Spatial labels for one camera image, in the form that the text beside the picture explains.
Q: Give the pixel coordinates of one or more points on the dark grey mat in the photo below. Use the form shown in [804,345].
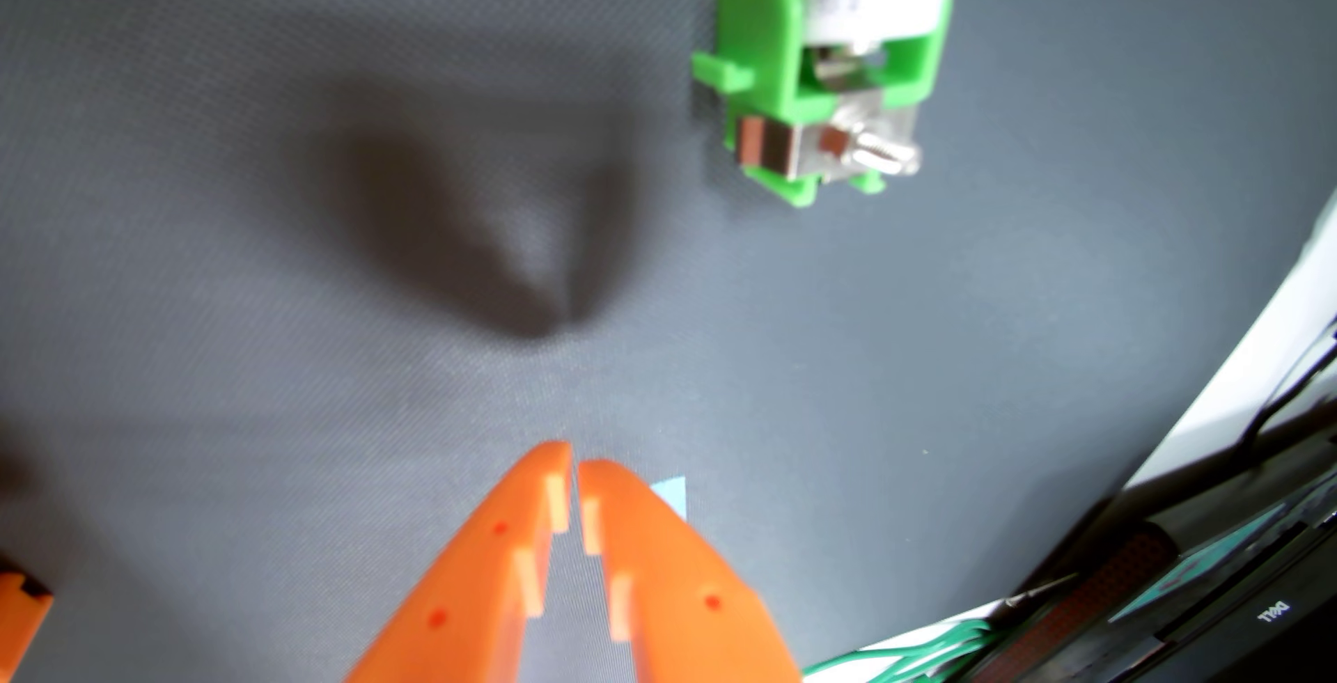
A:
[209,453]

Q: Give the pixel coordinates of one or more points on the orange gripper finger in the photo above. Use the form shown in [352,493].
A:
[470,599]
[695,610]

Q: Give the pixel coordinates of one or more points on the light blue tape piece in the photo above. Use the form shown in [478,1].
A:
[674,495]

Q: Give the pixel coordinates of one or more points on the black Dell laptop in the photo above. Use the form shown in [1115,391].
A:
[1233,620]

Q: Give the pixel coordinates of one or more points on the green battery holder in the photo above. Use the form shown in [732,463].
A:
[762,35]

